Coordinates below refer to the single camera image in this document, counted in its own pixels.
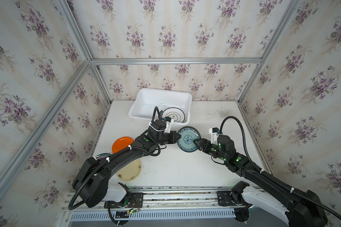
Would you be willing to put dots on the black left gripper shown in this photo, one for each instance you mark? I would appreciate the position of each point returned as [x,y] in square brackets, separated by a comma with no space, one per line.
[173,139]

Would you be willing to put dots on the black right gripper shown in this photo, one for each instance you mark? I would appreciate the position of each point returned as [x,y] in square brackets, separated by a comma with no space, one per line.
[206,145]

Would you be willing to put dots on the teal blue floral plate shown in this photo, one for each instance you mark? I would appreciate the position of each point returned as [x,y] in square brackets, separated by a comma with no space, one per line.
[186,142]

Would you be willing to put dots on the white plate black rim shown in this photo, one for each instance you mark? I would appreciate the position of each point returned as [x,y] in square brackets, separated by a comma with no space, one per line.
[175,113]

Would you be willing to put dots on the yellowish cream plate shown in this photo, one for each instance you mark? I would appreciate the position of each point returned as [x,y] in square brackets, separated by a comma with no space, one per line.
[130,171]

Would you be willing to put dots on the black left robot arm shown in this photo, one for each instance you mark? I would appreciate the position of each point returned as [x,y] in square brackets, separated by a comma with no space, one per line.
[91,184]

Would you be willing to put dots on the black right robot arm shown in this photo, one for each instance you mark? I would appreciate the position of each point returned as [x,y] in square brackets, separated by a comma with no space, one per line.
[278,199]

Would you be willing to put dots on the white plastic bin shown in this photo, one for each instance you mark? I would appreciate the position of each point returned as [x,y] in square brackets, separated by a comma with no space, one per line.
[148,99]

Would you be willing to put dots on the orange plate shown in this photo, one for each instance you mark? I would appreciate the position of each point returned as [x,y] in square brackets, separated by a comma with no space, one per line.
[121,143]

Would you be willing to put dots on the white green rim plate left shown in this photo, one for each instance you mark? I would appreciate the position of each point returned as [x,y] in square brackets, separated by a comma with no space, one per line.
[103,155]

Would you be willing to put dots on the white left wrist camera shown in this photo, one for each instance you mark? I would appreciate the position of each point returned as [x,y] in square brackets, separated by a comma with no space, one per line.
[169,122]

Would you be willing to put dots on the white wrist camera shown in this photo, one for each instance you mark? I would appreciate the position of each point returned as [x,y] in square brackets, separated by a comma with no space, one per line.
[214,134]
[169,122]

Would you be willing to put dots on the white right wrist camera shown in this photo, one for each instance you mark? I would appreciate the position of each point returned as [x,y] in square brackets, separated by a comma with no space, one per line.
[214,134]

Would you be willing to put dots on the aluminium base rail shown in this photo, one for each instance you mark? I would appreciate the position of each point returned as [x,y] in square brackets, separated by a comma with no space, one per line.
[161,204]

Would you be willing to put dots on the aluminium frame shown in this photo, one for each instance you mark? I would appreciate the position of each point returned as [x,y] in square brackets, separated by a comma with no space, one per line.
[12,170]

